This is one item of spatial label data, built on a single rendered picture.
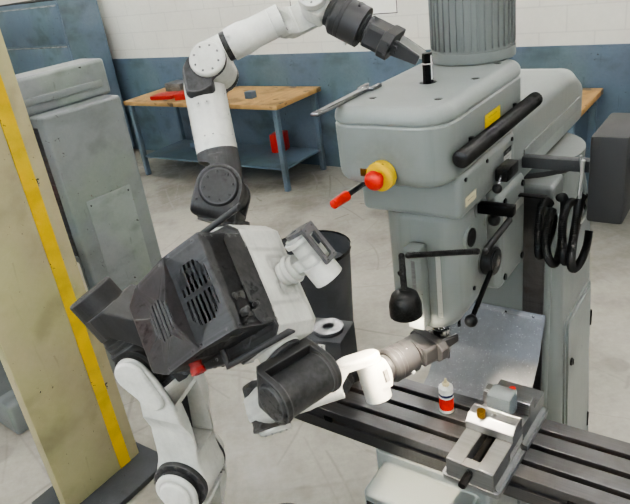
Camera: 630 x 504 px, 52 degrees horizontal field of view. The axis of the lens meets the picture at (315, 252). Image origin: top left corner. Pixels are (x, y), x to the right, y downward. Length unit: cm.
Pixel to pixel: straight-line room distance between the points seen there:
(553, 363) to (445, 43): 105
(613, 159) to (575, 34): 416
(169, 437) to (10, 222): 134
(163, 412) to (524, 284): 108
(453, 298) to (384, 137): 45
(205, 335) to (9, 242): 163
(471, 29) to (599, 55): 416
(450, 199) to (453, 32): 41
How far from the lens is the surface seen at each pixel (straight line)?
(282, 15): 151
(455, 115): 125
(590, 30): 568
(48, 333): 290
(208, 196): 132
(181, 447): 166
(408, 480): 185
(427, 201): 138
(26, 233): 276
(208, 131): 139
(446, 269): 148
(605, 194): 161
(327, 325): 193
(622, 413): 346
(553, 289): 198
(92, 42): 863
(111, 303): 151
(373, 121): 126
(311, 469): 315
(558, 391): 219
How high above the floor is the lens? 219
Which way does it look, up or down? 26 degrees down
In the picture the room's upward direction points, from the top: 8 degrees counter-clockwise
